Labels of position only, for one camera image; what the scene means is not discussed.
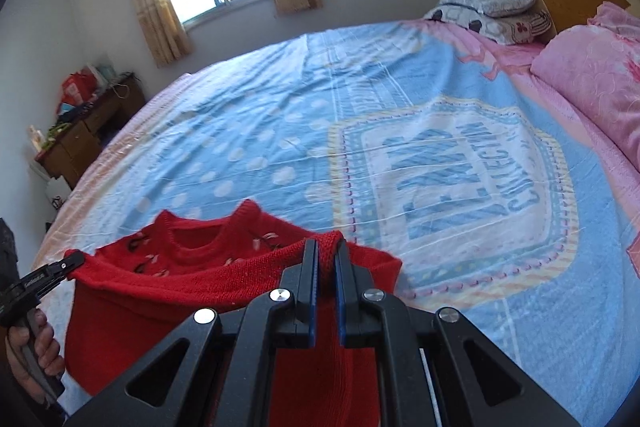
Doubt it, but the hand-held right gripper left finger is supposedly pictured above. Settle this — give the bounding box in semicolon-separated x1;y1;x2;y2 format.
65;239;321;427

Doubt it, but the brown wooden desk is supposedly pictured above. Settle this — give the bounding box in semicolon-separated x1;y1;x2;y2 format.
35;72;147;190

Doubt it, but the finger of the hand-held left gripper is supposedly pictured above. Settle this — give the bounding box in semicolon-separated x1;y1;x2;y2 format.
12;251;86;303

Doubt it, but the floral striped pillow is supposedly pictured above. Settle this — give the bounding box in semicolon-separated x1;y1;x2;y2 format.
480;11;554;46

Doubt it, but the red gift bag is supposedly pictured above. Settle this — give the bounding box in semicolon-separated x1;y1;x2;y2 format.
60;71;99;106

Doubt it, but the red knitted sweater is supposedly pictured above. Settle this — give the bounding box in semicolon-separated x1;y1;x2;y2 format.
62;199;404;427

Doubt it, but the blue pink printed bed sheet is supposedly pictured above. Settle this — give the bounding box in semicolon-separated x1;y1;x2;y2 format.
32;19;640;427

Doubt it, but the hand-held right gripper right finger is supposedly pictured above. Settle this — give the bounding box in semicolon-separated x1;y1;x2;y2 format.
334;239;581;427

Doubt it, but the grey patterned pillow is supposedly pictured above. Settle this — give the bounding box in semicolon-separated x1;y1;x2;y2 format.
440;0;540;18

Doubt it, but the pink pillow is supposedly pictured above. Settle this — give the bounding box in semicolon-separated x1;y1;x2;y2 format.
530;2;640;188

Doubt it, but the person's left hand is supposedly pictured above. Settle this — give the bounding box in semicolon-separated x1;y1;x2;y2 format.
4;307;67;389

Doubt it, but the white paper bag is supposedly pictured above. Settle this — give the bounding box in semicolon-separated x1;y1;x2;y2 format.
42;177;74;210

